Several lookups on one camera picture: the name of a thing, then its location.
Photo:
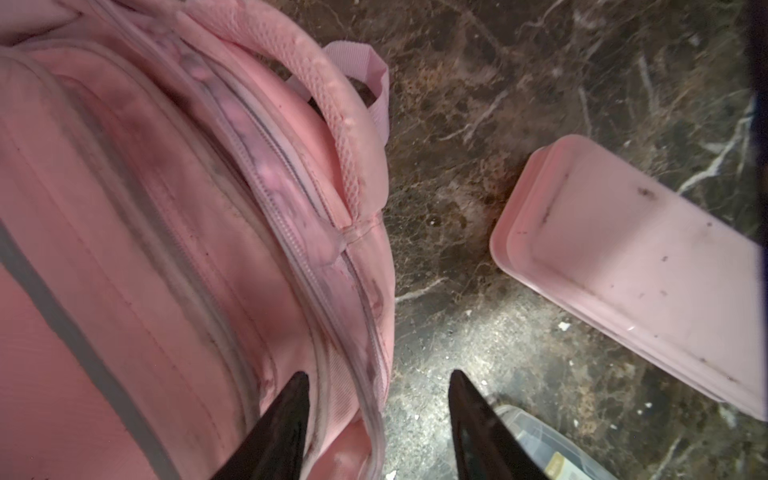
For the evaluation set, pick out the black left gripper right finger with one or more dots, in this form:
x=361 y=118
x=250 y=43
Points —
x=484 y=447

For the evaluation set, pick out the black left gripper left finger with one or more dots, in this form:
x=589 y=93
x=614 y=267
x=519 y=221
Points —
x=275 y=447

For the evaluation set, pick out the pink student backpack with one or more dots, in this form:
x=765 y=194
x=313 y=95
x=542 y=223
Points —
x=191 y=213

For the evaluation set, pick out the clear plastic small case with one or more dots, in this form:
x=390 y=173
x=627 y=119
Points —
x=550 y=450

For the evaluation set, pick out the pink pencil case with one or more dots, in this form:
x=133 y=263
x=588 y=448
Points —
x=637 y=261

